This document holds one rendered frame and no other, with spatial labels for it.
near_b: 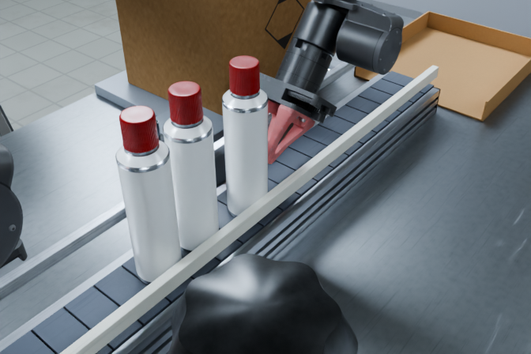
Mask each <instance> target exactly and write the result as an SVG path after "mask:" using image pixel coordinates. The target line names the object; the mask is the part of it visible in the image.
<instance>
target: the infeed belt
mask: <svg viewBox="0 0 531 354"><path fill-rule="evenodd" d="M414 79H415V78H412V77H408V76H405V75H403V74H400V73H396V72H393V71H390V72H389V73H388V74H387V75H385V76H384V77H382V79H379V80H378V81H376V82H375V83H374V84H373V85H371V86H370V87H369V88H367V89H365V90H364V91H363V92H361V93H360V94H359V95H358V96H356V97H354V98H353V99H352V100H350V101H349V102H347V103H346V104H345V105H344V106H342V107H340V108H339V109H338V110H336V111H335V113H334V115H333V117H331V116H328V117H327V118H325V120H324V122H323V123H321V122H320V123H318V125H316V126H314V127H313V128H311V129H310V130H308V131H307V132H306V133H305V134H303V135H302V136H300V137H299V138H298V139H296V140H295V141H294V142H293V143H291V144H290V145H289V146H288V147H287V148H286V150H285V151H283V152H282V154H280V155H279V157H278V158H277V159H276V160H275V161H274V162H273V163H272V164H268V192H270V191H271V190H272V189H273V188H274V187H275V186H277V185H278V184H280V183H281V182H282V181H284V180H285V179H286V178H287V177H289V176H290V175H291V174H292V173H294V172H295V171H297V170H298V169H299V168H301V167H302V166H303V165H304V164H305V163H306V162H308V161H309V160H311V159H312V158H313V157H315V156H316V155H317V154H319V153H320V152H321V151H322V150H323V149H325V148H326V147H327V146H329V145H330V144H332V143H333V142H334V141H336V140H337V139H338V138H339V137H340V136H341V135H343V134H344V133H346V132H347V131H348V130H350V129H351V128H352V127H354V126H355V125H356V124H357V123H358V122H360V121H361V120H362V119H364V118H365V117H366V116H368V115H369V114H370V113H372V112H373V111H374V110H375V109H376V108H378V107H379V106H381V105H382V104H383V103H385V102H386V101H387V100H388V99H389V98H391V97H392V96H393V95H395V94H396V93H397V92H399V91H400V90H401V89H403V88H404V87H405V86H406V85H407V84H409V83H410V82H411V81H413V80H414ZM433 87H434V85H432V84H428V85H427V86H425V87H424V88H423V89H421V90H420V91H419V92H418V93H417V94H416V95H415V96H413V97H412V98H411V99H410V100H408V101H407V102H406V103H404V104H403V105H402V106H400V107H399V108H398V109H397V110H396V111H395V112H394V113H392V114H391V115H390V116H388V117H387V118H386V119H384V120H383V121H382V122H381V123H379V124H378V125H377V126H376V127H375V128H374V129H373V130H371V131H370V132H369V133H367V134H366V135H365V136H363V137H362V138H361V139H359V140H358V142H357V143H355V144H354V145H353V146H351V147H350V148H349V149H347V150H346V151H345V152H344V153H342V154H341V155H340V156H339V157H338V158H337V159H336V160H334V161H333V162H332V163H330V164H329V165H328V166H326V167H325V168H324V169H323V170H321V171H320V172H319V173H318V174H317V175H316V176H314V177H313V178H312V179H310V180H309V181H308V182H307V183H305V184H304V185H303V186H302V187H300V188H299V189H298V190H297V191H296V192H295V193H293V194H292V195H291V196H290V197H288V198H287V199H286V200H284V201H283V202H282V203H280V204H279V205H278V206H277V207H276V208H275V209H274V210H272V211H271V212H270V213H268V214H267V215H266V216H265V217H263V218H262V219H261V220H260V221H259V222H258V223H257V224H255V225H254V226H253V227H251V228H250V229H249V230H247V231H246V232H245V233H243V234H242V235H241V236H240V237H239V238H238V239H237V240H235V241H234V242H233V243H231V244H230V245H229V246H228V247H226V248H225V249H224V250H222V251H221V252H220V253H219V254H218V255H217V256H216V257H214V258H213V259H212V260H210V261H209V262H208V263H206V264H205V265H204V266H203V267H201V268H200V269H199V270H198V271H197V272H196V273H194V274H193V275H192V276H191V277H189V278H188V279H187V280H186V281H184V282H183V283H182V284H181V285H180V286H179V287H177V288H176V289H175V290H173V291H172V292H171V293H170V294H168V295H167V296H166V297H164V298H163V299H162V300H161V301H160V302H159V303H157V304H156V305H155V306H154V307H152V308H151V309H150V310H149V311H147V312H146V313H145V314H143V315H142V316H141V317H140V318H139V319H138V320H137V321H135V322H134V323H133V324H131V325H130V326H129V327H127V328H126V329H125V330H123V331H122V332H121V333H120V334H119V335H118V336H117V337H115V338H114V339H113V340H112V341H110V342H109V343H108V344H106V345H105V346H104V347H102V349H101V350H99V351H98V352H97V353H96V354H112V353H113V352H114V351H115V350H116V349H117V348H119V347H120V346H121V345H123V344H124V343H125V342H126V341H128V340H129V339H130V338H131V337H132V336H133V335H134V334H136V333H137V332H138V331H139V330H141V329H142V328H143V327H144V326H146V325H147V324H148V323H149V322H151V321H152V320H153V319H154V318H155V317H156V316H157V315H159V314H160V313H161V312H162V311H164V310H165V309H166V308H167V307H169V306H170V305H171V304H172V303H174V302H175V301H176V300H177V299H178V298H179V297H180V296H182V295H183V293H184V292H185V290H186V287H187V286H188V284H189V283H190V282H191V281H192V280H194V279H195V278H197V277H200V276H202V275H204V274H207V273H210V272H211V271H212V270H213V269H215V268H216V267H217V266H218V265H219V264H220V263H222V262H223V261H224V260H225V259H226V258H228V257H229V256H230V255H231V254H233V253H234V252H235V251H236V250H238V249H239V248H240V247H241V246H242V245H243V244H244V243H246V242H247V241H248V240H249V239H251V238H252V237H253V236H254V235H256V234H257V233H258V232H260V231H261V230H262V229H263V228H264V227H265V226H266V225H267V224H269V223H270V222H271V221H272V220H274V219H275V218H276V217H278V216H279V215H280V214H281V213H282V212H284V211H285V210H286V209H287V208H288V207H289V206H290V205H292V204H293V203H294V202H295V201H297V200H298V199H299V198H301V197H302V196H303V195H304V194H305V193H306V192H308V191H309V190H310V189H311V188H312V187H313V186H315V185H316V184H317V183H319V182H320V181H321V180H322V179H324V178H325V177H326V176H327V175H328V174H329V173H330V172H332V171H333V170H334V169H335V168H337V167H338V166H339V165H340V164H342V163H343V162H344V161H345V160H347V159H348V158H349V157H350V156H351V155H352V154H353V153H355V152H356V151H357V150H358V149H360V148H361V147H362V146H363V145H365V144H366V143H367V142H368V141H370V140H371V139H372V138H373V137H374V136H375V135H376V134H378V133H379V132H380V131H381V130H383V129H384V128H385V127H386V126H388V125H389V124H390V123H391V122H392V121H394V120H395V119H396V118H397V117H398V116H399V115H401V114H402V113H403V112H404V111H406V110H407V109H408V108H409V107H411V106H412V105H413V104H414V103H415V102H416V101H417V100H419V99H420V98H421V97H422V96H424V95H425V94H426V93H427V92H429V91H430V90H431V89H432V88H433ZM227 205H228V203H227V190H225V191H224V192H222V193H221V194H219V195H218V196H217V208H218V220H219V230H221V229H222V227H224V226H225V225H226V224H228V223H229V222H231V221H232V220H233V219H235V218H234V217H233V216H232V215H231V214H230V213H229V212H228V208H227ZM146 286H148V284H145V283H143V282H142V281H141V280H140V279H139V278H138V276H137V272H136V265H135V261H134V257H132V258H130V259H129V260H128V261H126V262H124V263H123V264H122V267H121V266H119V267H118V268H117V269H115V270H113V271H112V272H111V273H109V274H108V275H107V276H105V277H104V278H103V279H101V280H100V281H98V282H97V283H95V284H94V287H95V288H94V287H93V286H92V287H90V288H88V289H87V290H86V291H84V292H82V293H81V294H80V295H79V296H77V297H76V298H75V299H73V300H72V301H70V302H69V303H68V304H67V305H65V306H64V308H65V309H66V310H65V309H64V308H61V309H59V310H58V311H56V312H55V313H54V314H52V315H51V316H50V317H48V318H46V319H45V320H44V321H42V322H41V323H40V324H39V325H37V326H36V327H34V328H33V329H32V332H33V333H34V334H35V335H34V334H33V333H32V332H31V331H28V332H27V333H26V334H25V335H23V336H22V337H20V338H19V339H17V340H16V341H15V342H13V343H12V344H11V345H9V346H8V347H6V348H5V349H3V350H2V351H0V354H60V353H61V352H62V351H64V350H65V349H66V348H68V347H69V346H70V345H72V344H73V343H74V342H75V341H77V340H78V339H79V338H80V337H82V336H83V335H85V334H86V333H87V332H88V331H89V330H91V329H92V328H93V327H95V326H96V325H97V324H99V323H100V322H102V321H103V320H104V319H105V318H106V317H107V316H109V315H110V314H112V313H113V312H114V311H116V310H117V309H118V308H120V307H121V306H122V305H123V304H124V303H126V302H127V301H128V300H129V299H131V298H132V297H134V296H135V295H137V294H138V293H139V292H140V291H141V290H142V289H144V288H145V287H146ZM97 289H98V290H97ZM67 311H68V312H67Z"/></svg>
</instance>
